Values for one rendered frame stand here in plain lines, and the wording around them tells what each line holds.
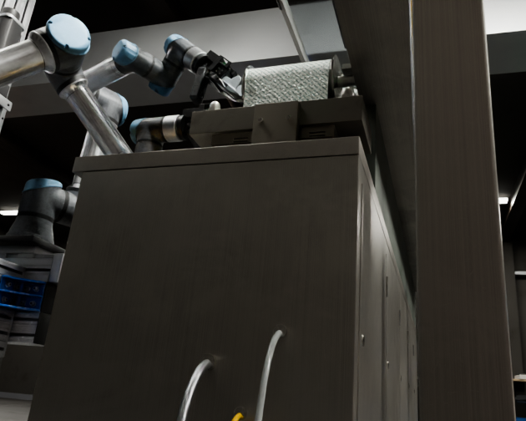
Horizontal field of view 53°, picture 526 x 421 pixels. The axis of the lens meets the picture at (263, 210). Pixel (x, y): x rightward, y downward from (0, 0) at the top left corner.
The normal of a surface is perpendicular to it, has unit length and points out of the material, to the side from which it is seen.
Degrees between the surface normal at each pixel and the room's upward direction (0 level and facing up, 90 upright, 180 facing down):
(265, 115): 90
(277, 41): 90
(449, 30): 90
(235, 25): 90
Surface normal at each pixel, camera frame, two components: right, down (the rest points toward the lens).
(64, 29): 0.58, -0.33
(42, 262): -0.28, -0.36
